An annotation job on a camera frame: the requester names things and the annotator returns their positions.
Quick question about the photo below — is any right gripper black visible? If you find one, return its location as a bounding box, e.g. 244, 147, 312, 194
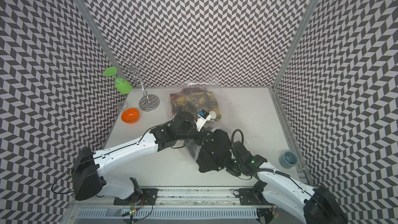
217, 155, 244, 177

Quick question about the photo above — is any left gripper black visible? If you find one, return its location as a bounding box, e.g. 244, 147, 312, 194
177, 122, 215, 146

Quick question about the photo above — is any yellow plaid shirt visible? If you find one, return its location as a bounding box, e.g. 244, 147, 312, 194
170, 91, 221, 121

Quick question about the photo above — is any clear plastic vacuum bag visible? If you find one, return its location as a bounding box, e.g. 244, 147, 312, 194
169, 80, 243, 162

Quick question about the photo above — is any red black plaid shirt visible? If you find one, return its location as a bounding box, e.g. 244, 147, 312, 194
170, 87, 215, 107

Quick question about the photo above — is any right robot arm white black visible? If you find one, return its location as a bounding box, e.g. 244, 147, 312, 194
231, 142, 348, 224

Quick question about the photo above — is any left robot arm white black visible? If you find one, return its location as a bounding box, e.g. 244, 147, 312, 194
70, 110, 217, 201

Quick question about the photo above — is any chrome glass holder stand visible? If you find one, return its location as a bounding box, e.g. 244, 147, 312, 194
122, 54, 160, 112

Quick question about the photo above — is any grey blue cup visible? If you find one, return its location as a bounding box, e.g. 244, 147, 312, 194
279, 151, 298, 169

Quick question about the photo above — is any orange plastic bowl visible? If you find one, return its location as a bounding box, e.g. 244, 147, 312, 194
121, 108, 140, 124

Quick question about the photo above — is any green plastic wine glass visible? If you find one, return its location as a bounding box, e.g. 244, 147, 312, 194
103, 66, 132, 95

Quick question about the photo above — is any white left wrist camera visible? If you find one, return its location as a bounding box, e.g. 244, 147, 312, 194
195, 110, 212, 132

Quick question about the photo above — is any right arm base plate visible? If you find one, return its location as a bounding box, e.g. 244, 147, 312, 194
235, 188, 272, 206

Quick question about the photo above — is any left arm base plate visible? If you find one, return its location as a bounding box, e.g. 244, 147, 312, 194
114, 177, 159, 205

